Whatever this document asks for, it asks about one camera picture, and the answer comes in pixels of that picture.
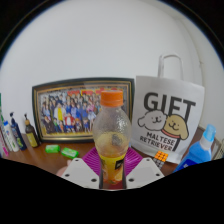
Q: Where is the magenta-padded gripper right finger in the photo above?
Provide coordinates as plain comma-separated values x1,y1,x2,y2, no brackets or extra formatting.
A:
121,146,165,190

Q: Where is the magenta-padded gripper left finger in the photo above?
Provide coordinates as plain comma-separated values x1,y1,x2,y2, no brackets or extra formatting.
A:
61,146,105,190

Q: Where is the orange juice bottle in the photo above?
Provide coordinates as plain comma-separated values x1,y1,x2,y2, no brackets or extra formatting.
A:
92,90,133,185

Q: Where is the small puzzle cube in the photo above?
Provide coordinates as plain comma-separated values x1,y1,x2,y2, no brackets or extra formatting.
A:
152,150,170,170

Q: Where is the blue detergent bottle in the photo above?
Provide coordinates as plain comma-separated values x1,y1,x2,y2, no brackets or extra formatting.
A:
173,124,217,174

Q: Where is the brown pump bottle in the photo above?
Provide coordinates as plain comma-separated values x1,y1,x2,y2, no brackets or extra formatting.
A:
23,113,42,148

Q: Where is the framed group photo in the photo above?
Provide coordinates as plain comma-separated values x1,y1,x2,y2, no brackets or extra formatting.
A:
31,77,136,144

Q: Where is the white printed gift bag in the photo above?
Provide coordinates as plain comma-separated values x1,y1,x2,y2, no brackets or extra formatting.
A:
130,54,206,165

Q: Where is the dark blue pump bottle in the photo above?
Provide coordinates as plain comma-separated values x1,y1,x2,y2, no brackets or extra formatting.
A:
9,111,28,151

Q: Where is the white shampoo bottle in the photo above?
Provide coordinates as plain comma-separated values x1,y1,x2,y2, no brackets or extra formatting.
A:
2,120,20,153

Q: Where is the tall pink box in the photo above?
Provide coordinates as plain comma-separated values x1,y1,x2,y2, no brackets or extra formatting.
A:
0,131,10,158

